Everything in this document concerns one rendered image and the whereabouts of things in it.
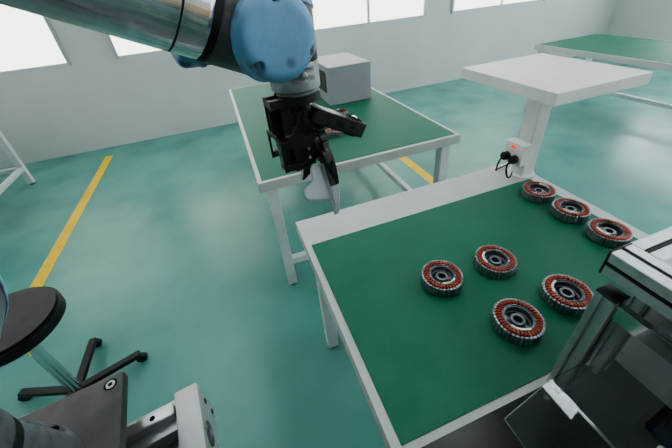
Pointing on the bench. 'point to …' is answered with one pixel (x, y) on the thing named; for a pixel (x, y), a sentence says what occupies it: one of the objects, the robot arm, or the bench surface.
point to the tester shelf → (644, 270)
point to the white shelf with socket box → (548, 95)
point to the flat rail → (628, 319)
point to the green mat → (382, 262)
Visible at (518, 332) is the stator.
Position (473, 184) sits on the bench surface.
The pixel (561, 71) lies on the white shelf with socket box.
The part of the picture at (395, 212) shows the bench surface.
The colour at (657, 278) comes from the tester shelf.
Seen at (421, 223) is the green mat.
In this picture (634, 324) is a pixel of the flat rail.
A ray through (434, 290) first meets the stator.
